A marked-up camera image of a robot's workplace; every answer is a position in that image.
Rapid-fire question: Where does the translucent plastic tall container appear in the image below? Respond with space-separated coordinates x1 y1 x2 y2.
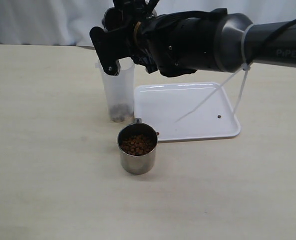
95 57 135 123

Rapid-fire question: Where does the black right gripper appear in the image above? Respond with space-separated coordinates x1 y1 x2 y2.
89 8 228 77

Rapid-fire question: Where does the white zip tie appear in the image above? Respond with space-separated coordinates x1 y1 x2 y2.
175 24 255 123

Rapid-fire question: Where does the white plastic tray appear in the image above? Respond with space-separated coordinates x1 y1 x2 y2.
134 82 241 142

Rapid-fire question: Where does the white curtain backdrop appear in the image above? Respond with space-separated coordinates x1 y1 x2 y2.
0 0 296 46

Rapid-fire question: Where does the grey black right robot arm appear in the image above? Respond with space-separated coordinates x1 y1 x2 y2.
90 8 296 78

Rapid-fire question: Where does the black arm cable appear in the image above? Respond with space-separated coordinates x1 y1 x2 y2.
247 16 296 63

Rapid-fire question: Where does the steel cup with pellets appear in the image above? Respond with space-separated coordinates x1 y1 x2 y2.
117 118 158 175

